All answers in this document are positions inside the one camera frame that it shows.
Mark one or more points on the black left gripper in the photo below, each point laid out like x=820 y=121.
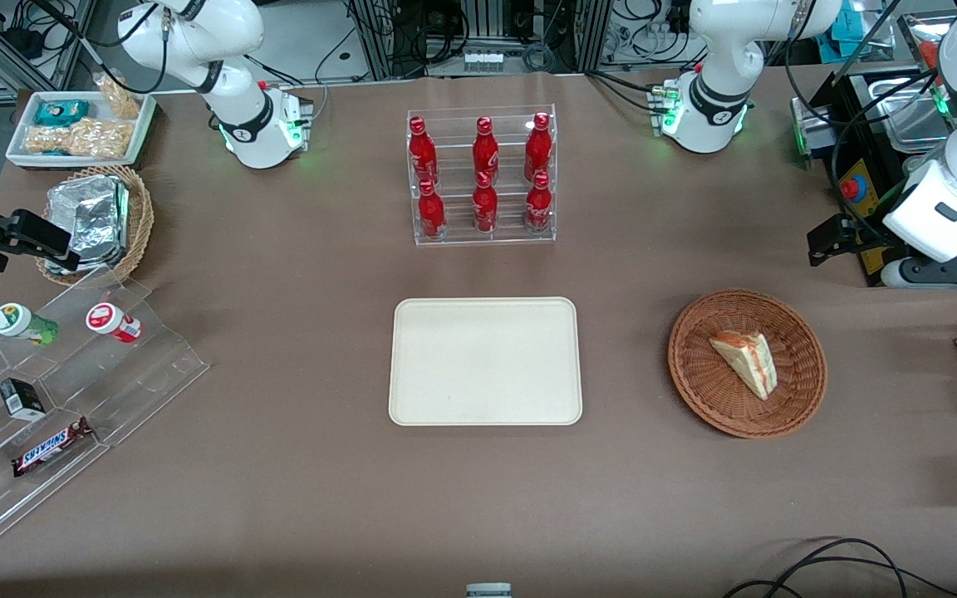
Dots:
x=863 y=233

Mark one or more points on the triangular sandwich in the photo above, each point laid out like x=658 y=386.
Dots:
x=744 y=361

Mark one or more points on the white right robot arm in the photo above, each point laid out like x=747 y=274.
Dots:
x=196 y=33

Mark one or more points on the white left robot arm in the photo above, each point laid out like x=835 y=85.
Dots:
x=723 y=50

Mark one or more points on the brown round wicker basket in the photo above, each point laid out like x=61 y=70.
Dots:
x=711 y=390

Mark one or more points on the cream rectangular tray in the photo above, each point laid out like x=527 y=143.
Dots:
x=485 y=361

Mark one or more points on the tan wicker basket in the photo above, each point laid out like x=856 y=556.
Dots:
x=141 y=220

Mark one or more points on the white rectangular snack tray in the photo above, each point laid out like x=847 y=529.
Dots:
x=20 y=154

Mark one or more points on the red emergency stop button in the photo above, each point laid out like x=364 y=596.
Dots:
x=852 y=188

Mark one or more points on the stainless steel pan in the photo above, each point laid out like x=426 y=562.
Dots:
x=910 y=124

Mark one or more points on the black food warmer cabinet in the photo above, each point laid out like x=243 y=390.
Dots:
x=861 y=100

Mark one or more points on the protruding stainless steel drawer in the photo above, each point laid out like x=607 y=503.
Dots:
x=815 y=133

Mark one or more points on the red packaged food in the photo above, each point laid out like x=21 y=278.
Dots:
x=927 y=54

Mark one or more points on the red cola bottle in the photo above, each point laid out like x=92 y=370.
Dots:
x=432 y=214
x=538 y=208
x=485 y=154
x=537 y=149
x=485 y=208
x=421 y=154

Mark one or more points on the clear acrylic bottle rack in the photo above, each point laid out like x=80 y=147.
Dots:
x=455 y=237

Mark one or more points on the clear acrylic stepped display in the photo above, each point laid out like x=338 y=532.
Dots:
x=146 y=374

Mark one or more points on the red yogurt cup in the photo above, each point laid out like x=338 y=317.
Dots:
x=111 y=321

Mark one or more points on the small clear peanut snack bag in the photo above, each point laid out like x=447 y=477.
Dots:
x=120 y=98

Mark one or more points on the silver foil wrapped package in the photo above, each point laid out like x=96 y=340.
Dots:
x=88 y=216

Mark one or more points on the large clear peanut snack bag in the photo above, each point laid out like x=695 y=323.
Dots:
x=76 y=139

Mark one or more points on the teal snack packet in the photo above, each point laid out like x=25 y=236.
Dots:
x=61 y=112

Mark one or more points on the brown Snickers bar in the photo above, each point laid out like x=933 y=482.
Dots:
x=51 y=448

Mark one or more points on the green yogurt cup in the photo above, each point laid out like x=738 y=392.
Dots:
x=20 y=322

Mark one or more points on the small black box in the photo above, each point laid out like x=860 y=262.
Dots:
x=22 y=399

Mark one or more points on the black left wrist camera assembly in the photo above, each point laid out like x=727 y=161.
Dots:
x=826 y=241

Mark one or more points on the black wrist camera assembly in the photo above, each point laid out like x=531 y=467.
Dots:
x=34 y=232
x=826 y=241

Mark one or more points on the aluminium frame rack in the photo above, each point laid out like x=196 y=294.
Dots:
x=376 y=41

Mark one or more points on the black right wrist camera assembly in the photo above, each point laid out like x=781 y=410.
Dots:
x=34 y=232

